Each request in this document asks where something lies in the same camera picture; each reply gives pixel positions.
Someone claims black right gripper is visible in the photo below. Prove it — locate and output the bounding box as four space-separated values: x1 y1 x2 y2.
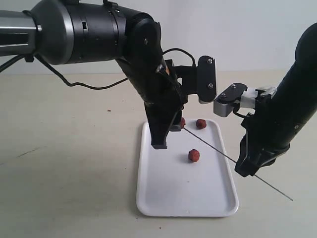
235 96 290 177

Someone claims white rectangular plastic tray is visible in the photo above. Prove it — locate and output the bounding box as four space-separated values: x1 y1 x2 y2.
136 119 239 217

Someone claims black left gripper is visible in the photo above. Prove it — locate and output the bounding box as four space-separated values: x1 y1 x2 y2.
116 56 185 150

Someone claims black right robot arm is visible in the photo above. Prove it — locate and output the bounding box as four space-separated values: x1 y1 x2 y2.
235 24 317 177

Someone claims thin metal skewer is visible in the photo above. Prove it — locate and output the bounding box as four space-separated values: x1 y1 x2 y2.
183 128 294 201

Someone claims red meatball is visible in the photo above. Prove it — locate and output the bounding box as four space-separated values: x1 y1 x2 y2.
180 118 186 128
188 149 200 163
196 119 207 129

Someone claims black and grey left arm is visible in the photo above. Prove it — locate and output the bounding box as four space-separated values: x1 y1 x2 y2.
0 0 186 149

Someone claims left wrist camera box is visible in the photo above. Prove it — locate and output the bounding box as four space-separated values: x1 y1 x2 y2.
197 56 217 104

